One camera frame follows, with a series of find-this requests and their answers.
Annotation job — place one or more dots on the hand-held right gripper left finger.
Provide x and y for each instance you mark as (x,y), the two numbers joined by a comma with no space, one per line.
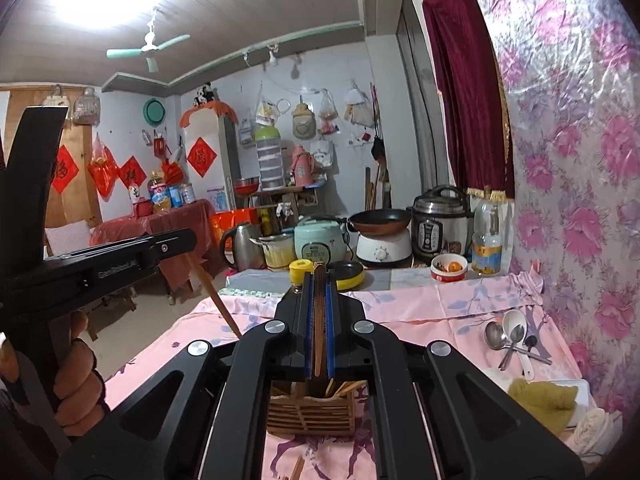
(310,330)

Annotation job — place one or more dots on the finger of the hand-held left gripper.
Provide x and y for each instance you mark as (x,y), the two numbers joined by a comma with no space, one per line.
(172,246)

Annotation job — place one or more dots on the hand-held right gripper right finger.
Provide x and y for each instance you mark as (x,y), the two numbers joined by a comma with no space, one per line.
(329,330)

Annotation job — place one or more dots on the dark wooden chopstick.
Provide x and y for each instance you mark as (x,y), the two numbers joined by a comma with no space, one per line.
(319,320)

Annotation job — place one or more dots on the light wooden chopstick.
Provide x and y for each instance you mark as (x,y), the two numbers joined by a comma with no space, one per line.
(296,467)
(215,300)

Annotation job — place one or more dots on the bamboo chopstick holder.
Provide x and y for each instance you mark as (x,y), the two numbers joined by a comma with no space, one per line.
(310,415)

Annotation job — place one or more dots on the person's left hand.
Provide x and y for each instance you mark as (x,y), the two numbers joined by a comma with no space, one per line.
(75,385)

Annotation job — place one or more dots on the table with red cloth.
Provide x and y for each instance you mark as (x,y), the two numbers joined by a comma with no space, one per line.
(170,220)

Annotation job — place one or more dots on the yellow cooking oil bottle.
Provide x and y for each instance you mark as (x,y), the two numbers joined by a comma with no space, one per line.
(159,195)

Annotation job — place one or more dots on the wooden chair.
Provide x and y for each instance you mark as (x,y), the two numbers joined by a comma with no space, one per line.
(67,237)

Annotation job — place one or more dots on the yellow and black bowl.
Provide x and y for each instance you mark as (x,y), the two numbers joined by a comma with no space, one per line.
(347,275)

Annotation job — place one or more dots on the yellow cup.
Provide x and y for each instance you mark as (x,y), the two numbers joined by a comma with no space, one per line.
(300,272)

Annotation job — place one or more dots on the steel kettle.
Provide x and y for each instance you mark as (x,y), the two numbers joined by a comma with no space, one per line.
(242,247)

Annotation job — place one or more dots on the steel pot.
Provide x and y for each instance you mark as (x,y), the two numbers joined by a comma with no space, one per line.
(275,255)

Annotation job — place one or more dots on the red paper square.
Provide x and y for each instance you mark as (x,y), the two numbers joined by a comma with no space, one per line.
(66,170)
(201,156)
(132,172)

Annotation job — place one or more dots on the light green rice cooker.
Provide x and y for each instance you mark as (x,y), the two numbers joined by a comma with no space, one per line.
(320,240)

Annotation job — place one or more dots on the red basin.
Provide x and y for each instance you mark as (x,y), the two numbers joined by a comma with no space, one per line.
(246,186)

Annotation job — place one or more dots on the white electric cooker base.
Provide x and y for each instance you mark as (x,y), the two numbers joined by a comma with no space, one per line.
(384,250)

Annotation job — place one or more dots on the pink floral tablecloth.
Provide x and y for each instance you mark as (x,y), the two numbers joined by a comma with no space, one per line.
(425,310)

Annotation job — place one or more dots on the white refrigerator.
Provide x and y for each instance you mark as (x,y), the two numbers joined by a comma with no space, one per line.
(220,160)

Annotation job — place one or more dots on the red plastic bag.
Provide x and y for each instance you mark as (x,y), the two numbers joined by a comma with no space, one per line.
(102,170)

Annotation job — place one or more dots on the black wok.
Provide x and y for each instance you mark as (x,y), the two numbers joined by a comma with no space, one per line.
(380,219)

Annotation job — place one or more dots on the stacked container with green lid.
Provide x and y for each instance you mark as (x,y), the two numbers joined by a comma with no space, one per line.
(269,160)

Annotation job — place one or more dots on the red white bowl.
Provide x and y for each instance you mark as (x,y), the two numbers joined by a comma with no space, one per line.
(449,269)

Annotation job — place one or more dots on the green round plate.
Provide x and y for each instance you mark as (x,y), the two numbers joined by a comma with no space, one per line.
(154,112)

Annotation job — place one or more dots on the pink thermos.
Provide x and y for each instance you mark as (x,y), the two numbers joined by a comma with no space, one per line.
(302,167)

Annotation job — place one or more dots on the silver pressure cooker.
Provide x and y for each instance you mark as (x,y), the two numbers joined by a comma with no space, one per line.
(442,225)

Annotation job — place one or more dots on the steel spoon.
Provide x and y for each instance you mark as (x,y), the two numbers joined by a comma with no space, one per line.
(515,335)
(494,336)

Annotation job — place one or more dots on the clear plastic oil bottle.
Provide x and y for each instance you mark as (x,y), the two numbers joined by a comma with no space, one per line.
(486,245)

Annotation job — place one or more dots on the white ceramic spoon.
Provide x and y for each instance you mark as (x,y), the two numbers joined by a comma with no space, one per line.
(512,321)

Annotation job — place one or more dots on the green ceiling fan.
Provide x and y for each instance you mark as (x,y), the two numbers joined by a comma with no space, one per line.
(147,49)

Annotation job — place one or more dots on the small black spoon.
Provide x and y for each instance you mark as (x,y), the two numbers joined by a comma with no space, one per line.
(530,341)

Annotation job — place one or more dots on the olive green cloth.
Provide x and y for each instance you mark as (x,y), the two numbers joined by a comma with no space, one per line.
(542,400)

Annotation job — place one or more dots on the maroon curtain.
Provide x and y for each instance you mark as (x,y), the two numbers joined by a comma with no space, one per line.
(470,100)

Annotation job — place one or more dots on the white cloth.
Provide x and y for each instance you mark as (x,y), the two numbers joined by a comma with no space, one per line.
(597,430)

